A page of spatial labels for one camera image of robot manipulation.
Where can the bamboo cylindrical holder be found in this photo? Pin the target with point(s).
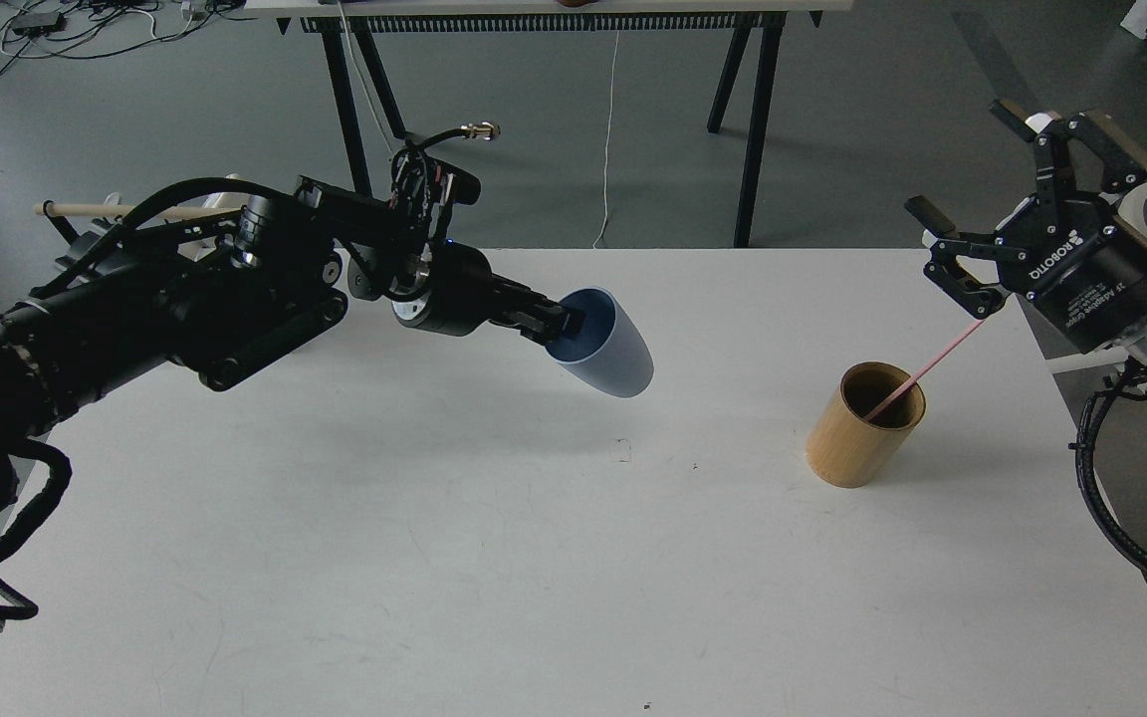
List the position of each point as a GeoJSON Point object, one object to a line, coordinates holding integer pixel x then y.
{"type": "Point", "coordinates": [842, 449]}

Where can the white mug on rack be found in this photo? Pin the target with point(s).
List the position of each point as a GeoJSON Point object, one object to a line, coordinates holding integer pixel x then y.
{"type": "Point", "coordinates": [221, 196]}

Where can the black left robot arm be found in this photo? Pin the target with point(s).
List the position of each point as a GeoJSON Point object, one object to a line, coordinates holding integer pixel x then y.
{"type": "Point", "coordinates": [226, 276]}

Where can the blue cup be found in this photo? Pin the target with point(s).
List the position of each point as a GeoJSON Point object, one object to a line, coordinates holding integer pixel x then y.
{"type": "Point", "coordinates": [606, 350]}

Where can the black wire dish rack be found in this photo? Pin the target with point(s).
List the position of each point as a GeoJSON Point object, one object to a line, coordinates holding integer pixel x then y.
{"type": "Point", "coordinates": [191, 239]}

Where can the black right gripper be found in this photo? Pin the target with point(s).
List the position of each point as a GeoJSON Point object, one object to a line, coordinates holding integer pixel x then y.
{"type": "Point", "coordinates": [1091, 274]}

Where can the wooden dowel on rack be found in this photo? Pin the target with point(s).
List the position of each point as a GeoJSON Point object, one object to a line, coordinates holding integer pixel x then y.
{"type": "Point", "coordinates": [51, 209]}

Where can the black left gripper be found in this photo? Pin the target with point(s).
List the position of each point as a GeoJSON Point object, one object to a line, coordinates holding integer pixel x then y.
{"type": "Point", "coordinates": [463, 293]}

